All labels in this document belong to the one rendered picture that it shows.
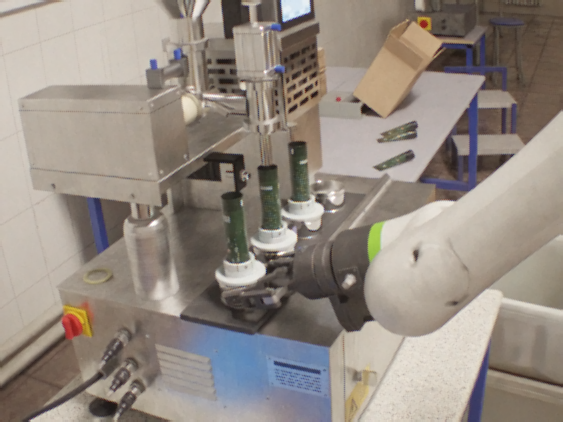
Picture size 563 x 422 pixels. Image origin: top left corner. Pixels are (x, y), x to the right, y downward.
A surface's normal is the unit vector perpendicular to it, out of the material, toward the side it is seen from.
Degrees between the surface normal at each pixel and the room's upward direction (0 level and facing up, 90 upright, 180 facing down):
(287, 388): 90
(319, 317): 0
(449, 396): 0
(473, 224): 68
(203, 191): 90
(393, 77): 90
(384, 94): 90
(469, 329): 0
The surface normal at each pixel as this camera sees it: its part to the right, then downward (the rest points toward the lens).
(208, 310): -0.08, -0.91
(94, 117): -0.44, 0.40
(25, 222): 0.89, 0.11
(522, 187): -0.70, 0.00
